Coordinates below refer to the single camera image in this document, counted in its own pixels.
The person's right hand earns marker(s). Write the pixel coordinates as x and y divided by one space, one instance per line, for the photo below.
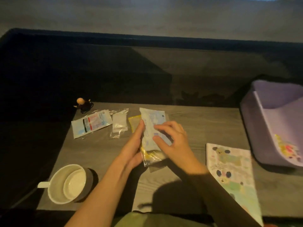
181 148

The person's left hand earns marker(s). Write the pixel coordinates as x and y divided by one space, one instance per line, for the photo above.
130 151

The person's right thumb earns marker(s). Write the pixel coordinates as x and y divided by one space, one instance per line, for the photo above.
160 143

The person's left fingers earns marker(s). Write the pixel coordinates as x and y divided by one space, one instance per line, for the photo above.
139 134

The clear bag with yellow contents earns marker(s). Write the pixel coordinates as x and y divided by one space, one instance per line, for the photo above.
151 157

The white and blue packet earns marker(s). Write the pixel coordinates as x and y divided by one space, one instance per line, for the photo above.
151 120

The person's right forearm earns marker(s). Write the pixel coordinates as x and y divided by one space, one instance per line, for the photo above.
220 200

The person's left forearm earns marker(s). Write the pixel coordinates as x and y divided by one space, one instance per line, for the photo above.
104 198

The yellow packet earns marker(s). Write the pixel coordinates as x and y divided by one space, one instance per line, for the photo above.
134 122

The clear bag with white pad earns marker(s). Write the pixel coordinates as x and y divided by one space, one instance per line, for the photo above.
119 122

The white packet with red label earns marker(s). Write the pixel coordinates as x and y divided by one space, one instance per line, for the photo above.
91 123

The small figurine with orange head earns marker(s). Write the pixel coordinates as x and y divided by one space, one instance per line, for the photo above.
83 105

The person's green clothing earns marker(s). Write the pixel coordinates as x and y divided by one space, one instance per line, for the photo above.
153 221

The cartoon bear printed notebook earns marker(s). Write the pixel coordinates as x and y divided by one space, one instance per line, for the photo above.
233 172

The white mug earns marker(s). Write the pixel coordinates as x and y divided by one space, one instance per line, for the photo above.
64 184

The purple plastic basket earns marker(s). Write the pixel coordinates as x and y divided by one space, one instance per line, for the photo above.
272 120

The colourful sticker on basket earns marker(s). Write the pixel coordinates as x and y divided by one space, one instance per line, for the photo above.
287 148

